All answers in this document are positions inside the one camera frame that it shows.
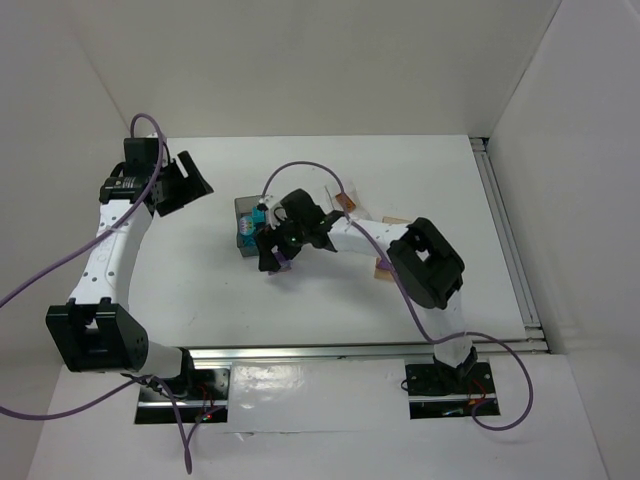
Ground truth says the purple arch lego brick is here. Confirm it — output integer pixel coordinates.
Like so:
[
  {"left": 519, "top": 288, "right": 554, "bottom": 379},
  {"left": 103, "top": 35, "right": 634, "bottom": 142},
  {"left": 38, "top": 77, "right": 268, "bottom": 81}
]
[{"left": 268, "top": 252, "right": 292, "bottom": 275}]

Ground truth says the teal stepped lego brick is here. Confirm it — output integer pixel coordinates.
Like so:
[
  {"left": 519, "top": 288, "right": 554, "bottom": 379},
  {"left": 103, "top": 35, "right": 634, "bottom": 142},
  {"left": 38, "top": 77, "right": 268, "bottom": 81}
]
[{"left": 244, "top": 206, "right": 268, "bottom": 247}]

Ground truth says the orange lego plate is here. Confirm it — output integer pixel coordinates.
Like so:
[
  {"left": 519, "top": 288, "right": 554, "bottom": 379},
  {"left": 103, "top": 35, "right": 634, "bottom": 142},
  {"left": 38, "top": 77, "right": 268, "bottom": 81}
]
[{"left": 335, "top": 193, "right": 357, "bottom": 212}]

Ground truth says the teal arch lego brick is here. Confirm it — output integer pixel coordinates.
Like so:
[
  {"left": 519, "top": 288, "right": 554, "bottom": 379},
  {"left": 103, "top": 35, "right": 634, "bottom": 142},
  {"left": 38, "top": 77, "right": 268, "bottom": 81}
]
[{"left": 238, "top": 216, "right": 257, "bottom": 238}]

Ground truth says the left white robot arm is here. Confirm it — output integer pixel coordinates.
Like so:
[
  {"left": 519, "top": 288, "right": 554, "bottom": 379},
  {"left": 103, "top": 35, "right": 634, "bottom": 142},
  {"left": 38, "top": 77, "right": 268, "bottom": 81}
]
[{"left": 45, "top": 138, "right": 213, "bottom": 381}]

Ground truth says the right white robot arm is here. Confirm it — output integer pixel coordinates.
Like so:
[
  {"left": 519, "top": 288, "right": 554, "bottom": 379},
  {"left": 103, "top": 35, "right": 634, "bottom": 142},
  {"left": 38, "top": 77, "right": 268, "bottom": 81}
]
[{"left": 255, "top": 189, "right": 477, "bottom": 383}]

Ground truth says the smoky grey plastic container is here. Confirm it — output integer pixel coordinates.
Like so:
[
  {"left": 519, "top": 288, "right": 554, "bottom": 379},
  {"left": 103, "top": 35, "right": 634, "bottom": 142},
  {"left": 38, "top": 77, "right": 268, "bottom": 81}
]
[{"left": 234, "top": 195, "right": 266, "bottom": 258}]

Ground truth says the clear plastic container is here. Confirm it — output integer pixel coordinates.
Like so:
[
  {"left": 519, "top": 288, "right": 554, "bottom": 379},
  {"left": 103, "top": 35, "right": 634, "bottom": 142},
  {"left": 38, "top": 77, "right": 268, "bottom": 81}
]
[{"left": 323, "top": 181, "right": 372, "bottom": 220}]

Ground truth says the amber plastic container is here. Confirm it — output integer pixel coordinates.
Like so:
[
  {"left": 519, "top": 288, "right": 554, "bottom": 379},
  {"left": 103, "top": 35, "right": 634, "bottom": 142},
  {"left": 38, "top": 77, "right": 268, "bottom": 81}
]
[{"left": 374, "top": 216, "right": 410, "bottom": 281}]

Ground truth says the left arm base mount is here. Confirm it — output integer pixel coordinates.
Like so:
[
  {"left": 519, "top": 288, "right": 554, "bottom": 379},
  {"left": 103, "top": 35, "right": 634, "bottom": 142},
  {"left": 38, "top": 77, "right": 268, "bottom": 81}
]
[{"left": 134, "top": 366, "right": 231, "bottom": 425}]

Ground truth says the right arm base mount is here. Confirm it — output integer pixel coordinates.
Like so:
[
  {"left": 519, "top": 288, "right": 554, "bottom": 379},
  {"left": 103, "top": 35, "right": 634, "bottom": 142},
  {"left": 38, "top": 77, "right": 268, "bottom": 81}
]
[{"left": 400, "top": 362, "right": 500, "bottom": 420}]

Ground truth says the aluminium front rail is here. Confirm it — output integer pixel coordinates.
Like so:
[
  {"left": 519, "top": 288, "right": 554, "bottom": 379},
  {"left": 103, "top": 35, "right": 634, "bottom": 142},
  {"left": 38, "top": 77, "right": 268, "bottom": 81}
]
[{"left": 74, "top": 340, "right": 551, "bottom": 365}]

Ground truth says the aluminium side rail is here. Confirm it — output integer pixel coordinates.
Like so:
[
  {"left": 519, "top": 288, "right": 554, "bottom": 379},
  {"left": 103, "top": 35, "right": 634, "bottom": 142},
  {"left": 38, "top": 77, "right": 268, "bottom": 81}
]
[{"left": 469, "top": 137, "right": 550, "bottom": 353}]

